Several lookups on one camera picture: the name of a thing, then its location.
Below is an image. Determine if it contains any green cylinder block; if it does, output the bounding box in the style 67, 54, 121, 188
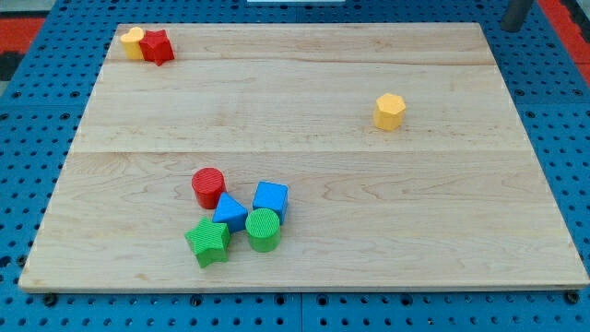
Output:
245, 208, 281, 253

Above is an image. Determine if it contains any green star block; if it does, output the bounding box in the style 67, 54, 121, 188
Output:
184, 218, 230, 268

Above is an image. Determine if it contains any red star block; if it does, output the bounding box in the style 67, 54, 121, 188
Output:
139, 30, 175, 66

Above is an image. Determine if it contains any red cylinder block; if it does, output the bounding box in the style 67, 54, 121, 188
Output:
191, 167, 226, 209

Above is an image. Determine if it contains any blue triangle block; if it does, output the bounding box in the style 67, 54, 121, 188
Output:
212, 192, 248, 233

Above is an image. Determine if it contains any dark grey pole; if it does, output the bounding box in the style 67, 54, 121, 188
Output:
500, 0, 534, 33

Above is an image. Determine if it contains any yellow hexagon block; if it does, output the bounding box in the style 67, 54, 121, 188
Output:
372, 93, 406, 131

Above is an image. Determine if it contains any light wooden board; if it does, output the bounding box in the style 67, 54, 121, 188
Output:
19, 23, 589, 293

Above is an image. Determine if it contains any blue cube block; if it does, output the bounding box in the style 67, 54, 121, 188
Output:
253, 182, 289, 225

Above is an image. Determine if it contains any yellow heart block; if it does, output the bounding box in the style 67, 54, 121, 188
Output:
120, 27, 145, 60

